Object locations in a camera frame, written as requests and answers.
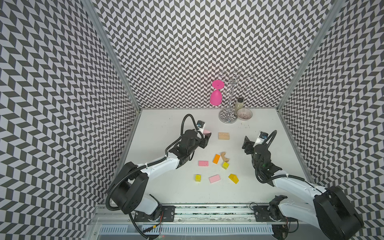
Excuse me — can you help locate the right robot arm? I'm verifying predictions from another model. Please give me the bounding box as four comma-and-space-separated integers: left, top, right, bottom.
242, 131, 364, 240

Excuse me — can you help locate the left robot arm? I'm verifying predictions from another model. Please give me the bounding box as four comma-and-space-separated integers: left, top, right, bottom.
105, 114, 212, 220

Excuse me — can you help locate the orange block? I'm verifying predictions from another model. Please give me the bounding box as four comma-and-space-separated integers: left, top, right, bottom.
213, 154, 221, 164

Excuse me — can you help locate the natural wood arch block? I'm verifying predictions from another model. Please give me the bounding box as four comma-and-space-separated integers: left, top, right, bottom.
221, 152, 230, 163

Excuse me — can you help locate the yellow wedge block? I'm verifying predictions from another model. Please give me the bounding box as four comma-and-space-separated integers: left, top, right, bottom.
229, 174, 239, 184

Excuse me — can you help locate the pink striped bowl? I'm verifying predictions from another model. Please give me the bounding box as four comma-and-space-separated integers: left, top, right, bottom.
237, 108, 253, 121

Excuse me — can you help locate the yellow cube right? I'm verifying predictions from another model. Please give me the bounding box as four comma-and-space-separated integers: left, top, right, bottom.
222, 162, 229, 169

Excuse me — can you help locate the yellow cube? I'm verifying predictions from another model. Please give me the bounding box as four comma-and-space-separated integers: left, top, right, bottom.
195, 175, 202, 182
222, 162, 229, 169

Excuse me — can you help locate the chrome glass holder stand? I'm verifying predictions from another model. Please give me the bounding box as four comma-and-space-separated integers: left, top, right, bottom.
219, 70, 255, 124

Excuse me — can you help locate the yellow cube left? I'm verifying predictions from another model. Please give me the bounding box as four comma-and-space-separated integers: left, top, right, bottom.
195, 175, 202, 182

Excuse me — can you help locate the spice jar black lid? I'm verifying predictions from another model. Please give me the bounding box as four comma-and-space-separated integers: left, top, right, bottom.
235, 97, 244, 112

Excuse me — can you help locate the pink plastic wine glass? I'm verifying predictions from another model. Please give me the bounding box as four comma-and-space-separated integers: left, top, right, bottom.
210, 80, 225, 106

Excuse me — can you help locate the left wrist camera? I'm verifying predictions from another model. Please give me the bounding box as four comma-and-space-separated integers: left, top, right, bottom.
196, 120, 205, 131

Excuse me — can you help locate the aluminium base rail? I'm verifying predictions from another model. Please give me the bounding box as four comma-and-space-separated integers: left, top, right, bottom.
86, 203, 343, 240

